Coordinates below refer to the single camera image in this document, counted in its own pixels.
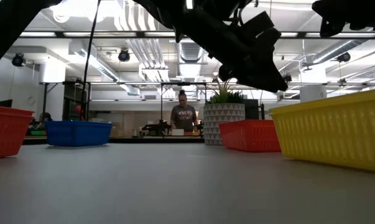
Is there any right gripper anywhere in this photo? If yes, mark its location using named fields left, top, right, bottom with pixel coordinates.
left=311, top=0, right=375, bottom=39

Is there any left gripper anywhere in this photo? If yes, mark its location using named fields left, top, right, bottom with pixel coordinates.
left=174, top=6, right=289, bottom=94

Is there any red plastic basket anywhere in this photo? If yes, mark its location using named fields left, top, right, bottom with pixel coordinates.
left=0, top=105, right=35, bottom=161
left=218, top=119, right=282, bottom=153

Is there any black computer monitor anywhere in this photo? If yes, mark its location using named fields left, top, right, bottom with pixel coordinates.
left=243, top=98, right=261, bottom=122

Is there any spiky green potted plant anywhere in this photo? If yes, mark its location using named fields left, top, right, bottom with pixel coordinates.
left=206, top=80, right=245, bottom=105

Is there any triangle-patterned plant pot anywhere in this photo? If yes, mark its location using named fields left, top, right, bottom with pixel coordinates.
left=203, top=103, right=246, bottom=146

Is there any yellow plastic basket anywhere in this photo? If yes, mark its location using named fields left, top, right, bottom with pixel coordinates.
left=269, top=87, right=375, bottom=174

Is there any person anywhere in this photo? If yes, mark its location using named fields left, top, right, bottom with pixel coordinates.
left=169, top=90, right=198, bottom=132
left=39, top=112, right=53, bottom=126

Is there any blue plastic basket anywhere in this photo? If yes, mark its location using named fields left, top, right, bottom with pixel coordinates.
left=44, top=120, right=113, bottom=147

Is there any black ceiling-mounted camera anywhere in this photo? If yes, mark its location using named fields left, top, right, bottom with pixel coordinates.
left=117, top=49, right=131, bottom=63
left=336, top=51, right=352, bottom=64
left=11, top=52, right=27, bottom=68

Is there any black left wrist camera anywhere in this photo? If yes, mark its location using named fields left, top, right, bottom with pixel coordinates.
left=236, top=11, right=282, bottom=50

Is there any ribbed silver ventilation duct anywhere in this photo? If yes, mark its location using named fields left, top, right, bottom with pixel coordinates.
left=177, top=39, right=205, bottom=64

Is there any black overhead frame beam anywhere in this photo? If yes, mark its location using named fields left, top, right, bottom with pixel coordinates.
left=17, top=30, right=375, bottom=40

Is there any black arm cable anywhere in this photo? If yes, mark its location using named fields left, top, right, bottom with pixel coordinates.
left=80, top=0, right=101, bottom=121

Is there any black metal gantry frame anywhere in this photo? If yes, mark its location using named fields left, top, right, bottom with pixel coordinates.
left=39, top=81, right=92, bottom=124

